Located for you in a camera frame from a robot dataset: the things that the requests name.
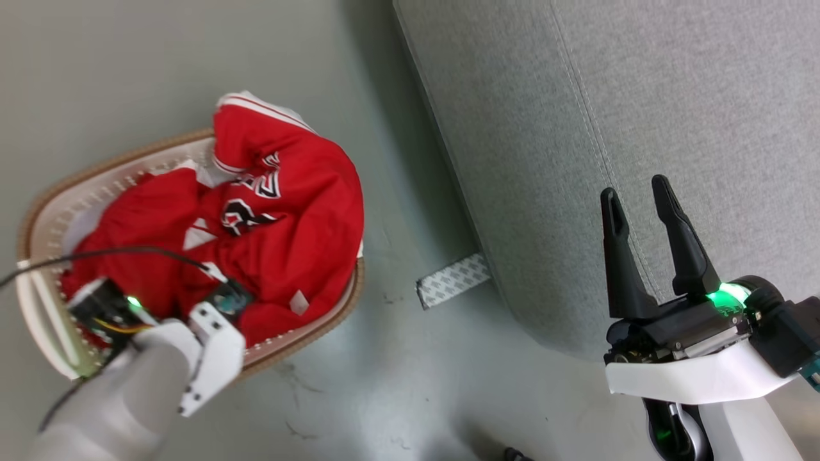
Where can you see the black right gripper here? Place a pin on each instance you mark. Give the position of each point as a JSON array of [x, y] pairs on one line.
[[679, 330]]

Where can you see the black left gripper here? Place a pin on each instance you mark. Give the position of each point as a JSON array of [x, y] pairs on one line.
[[106, 310]]

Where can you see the red basketball jersey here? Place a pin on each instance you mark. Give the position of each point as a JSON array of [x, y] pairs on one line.
[[301, 218]]

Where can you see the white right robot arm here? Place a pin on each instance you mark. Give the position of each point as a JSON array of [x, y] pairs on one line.
[[743, 432]]

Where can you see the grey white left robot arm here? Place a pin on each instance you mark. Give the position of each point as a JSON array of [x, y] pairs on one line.
[[115, 403]]

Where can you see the white brown-rimmed laundry basket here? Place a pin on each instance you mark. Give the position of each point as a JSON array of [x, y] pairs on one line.
[[48, 224]]

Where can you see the light blue cloth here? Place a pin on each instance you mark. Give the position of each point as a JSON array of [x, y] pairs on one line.
[[84, 225]]

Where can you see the grey fabric sofa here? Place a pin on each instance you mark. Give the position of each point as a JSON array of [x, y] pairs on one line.
[[608, 128]]

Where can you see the white patterned tape strip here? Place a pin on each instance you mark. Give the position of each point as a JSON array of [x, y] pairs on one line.
[[451, 280]]

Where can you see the small black object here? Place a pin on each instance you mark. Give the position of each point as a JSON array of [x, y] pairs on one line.
[[516, 455]]

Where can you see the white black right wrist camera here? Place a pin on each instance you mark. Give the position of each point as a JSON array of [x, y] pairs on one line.
[[705, 381]]

